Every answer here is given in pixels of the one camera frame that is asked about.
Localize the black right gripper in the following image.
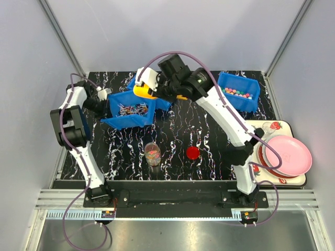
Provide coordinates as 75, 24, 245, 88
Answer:
147, 74, 180, 104

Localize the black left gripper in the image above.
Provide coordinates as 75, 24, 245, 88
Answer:
82, 97, 115, 124

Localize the blue bin with lollipops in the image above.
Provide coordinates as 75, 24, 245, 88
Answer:
100, 91, 155, 130

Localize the blue bin with star candies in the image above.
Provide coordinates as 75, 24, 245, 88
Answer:
127, 77, 171, 111

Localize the yellow plastic scoop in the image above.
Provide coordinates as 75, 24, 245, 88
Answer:
133, 84, 188, 102

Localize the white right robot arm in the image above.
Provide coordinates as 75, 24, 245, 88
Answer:
137, 52, 264, 208

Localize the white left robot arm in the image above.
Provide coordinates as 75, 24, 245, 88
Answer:
50, 81, 113, 207

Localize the blue bin with flower candies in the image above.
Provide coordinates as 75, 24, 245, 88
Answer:
217, 72, 260, 113

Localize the clear plastic jar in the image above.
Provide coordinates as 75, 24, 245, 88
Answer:
144, 142, 161, 166

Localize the red jar lid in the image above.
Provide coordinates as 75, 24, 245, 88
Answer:
186, 146, 200, 160

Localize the clear glass cup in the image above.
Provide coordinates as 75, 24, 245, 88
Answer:
262, 122, 275, 138

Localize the red plate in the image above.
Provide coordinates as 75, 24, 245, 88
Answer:
256, 145, 296, 179

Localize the pink plate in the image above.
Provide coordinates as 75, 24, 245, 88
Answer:
266, 135, 312, 176

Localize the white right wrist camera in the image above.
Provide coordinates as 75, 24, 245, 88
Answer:
135, 67, 158, 92

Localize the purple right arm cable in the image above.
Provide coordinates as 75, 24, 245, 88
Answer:
136, 51, 285, 227

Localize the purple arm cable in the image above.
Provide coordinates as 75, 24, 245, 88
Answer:
136, 51, 285, 227
59, 73, 113, 248

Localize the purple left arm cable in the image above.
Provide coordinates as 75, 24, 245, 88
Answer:
59, 73, 113, 248

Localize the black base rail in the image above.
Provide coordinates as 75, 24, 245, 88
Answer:
83, 180, 269, 219

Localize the aluminium corner post left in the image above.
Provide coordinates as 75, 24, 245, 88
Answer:
37, 0, 85, 75

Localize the aluminium corner post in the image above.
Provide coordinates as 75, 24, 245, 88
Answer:
264, 0, 314, 77
37, 0, 85, 75

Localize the aluminium corner post right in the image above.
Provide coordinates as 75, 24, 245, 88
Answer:
264, 0, 314, 77

